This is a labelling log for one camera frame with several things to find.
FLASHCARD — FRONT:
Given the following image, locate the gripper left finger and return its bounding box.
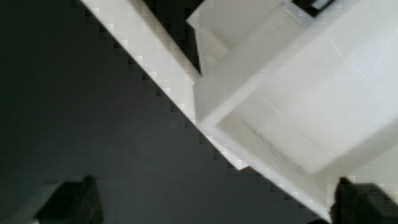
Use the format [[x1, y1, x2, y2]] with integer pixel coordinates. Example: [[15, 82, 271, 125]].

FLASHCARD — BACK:
[[6, 174, 107, 224]]

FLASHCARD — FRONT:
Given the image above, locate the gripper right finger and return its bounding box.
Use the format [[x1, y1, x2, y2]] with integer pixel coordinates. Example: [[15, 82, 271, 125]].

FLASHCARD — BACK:
[[331, 177, 398, 224]]

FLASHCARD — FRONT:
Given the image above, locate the white drawer cabinet box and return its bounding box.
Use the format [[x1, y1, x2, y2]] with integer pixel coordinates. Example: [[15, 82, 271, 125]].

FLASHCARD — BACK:
[[189, 0, 398, 216]]

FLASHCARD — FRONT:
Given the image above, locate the white border bar right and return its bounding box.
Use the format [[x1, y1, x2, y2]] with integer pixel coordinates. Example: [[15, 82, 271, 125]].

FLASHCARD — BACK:
[[79, 0, 251, 171]]

